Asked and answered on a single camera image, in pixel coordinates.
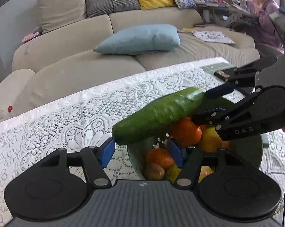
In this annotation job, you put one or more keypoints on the beige back cushion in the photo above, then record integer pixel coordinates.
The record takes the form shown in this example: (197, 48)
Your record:
(54, 14)

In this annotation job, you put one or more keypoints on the orange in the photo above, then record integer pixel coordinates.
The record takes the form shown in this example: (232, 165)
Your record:
(161, 157)
(186, 132)

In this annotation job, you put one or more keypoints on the printed paper on sofa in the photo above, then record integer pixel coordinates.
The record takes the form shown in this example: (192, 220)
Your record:
(213, 37)

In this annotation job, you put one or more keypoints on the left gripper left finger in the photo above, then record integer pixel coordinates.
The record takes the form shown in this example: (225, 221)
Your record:
(95, 159)

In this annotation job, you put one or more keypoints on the light blue cushion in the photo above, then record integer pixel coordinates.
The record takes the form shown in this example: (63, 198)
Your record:
(141, 39)

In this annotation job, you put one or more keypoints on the grey knitted cushion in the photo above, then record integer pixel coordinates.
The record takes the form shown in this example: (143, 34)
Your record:
(100, 7)

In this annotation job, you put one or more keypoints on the brown kiwi fruit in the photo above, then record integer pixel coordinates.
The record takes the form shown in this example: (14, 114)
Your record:
(154, 171)

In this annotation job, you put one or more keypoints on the green colander bowl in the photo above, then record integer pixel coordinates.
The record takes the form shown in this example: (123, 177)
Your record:
(250, 149)

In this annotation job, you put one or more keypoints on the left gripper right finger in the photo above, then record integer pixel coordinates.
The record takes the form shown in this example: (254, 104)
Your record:
(189, 160)

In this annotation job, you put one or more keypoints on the pink item on sofa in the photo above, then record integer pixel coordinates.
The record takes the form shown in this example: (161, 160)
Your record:
(36, 32)

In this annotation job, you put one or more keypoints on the green cucumber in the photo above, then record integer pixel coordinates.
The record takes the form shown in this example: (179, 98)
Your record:
(156, 116)

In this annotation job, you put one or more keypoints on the yellow lemon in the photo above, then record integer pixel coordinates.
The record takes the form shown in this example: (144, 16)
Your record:
(210, 141)

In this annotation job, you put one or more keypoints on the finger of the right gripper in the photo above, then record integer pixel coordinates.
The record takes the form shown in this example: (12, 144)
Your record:
(210, 117)
(219, 91)

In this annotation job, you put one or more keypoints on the person in purple robe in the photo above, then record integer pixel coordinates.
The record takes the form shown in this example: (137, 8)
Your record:
(263, 32)

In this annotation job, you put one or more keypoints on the white lace tablecloth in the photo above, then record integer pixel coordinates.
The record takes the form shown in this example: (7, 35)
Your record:
(86, 118)

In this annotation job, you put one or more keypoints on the small red ball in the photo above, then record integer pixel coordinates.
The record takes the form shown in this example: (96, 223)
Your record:
(10, 109)

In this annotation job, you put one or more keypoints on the cluttered desk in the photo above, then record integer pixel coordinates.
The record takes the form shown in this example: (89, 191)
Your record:
(226, 13)

